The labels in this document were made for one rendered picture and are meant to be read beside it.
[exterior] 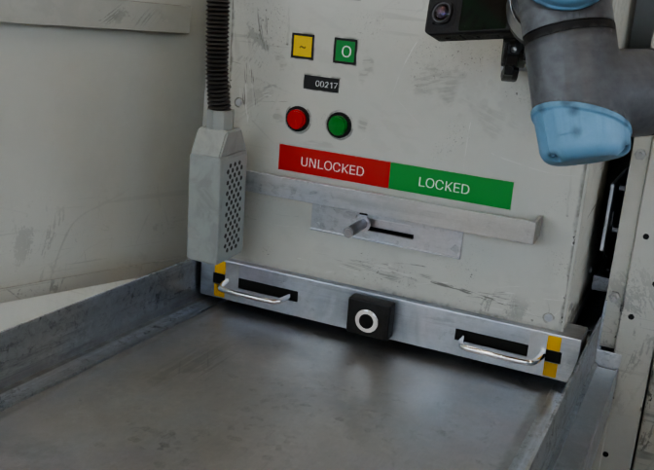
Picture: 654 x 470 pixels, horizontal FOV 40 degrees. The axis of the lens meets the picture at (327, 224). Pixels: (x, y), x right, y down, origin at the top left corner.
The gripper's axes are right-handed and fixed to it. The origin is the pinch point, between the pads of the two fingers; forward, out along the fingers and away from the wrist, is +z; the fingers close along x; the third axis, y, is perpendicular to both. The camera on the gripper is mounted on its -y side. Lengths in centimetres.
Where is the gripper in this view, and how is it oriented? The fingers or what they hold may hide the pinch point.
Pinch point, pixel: (505, 55)
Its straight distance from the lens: 109.0
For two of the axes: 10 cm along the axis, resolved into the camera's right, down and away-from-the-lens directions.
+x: 1.3, -9.9, 0.3
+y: 9.9, 1.2, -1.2
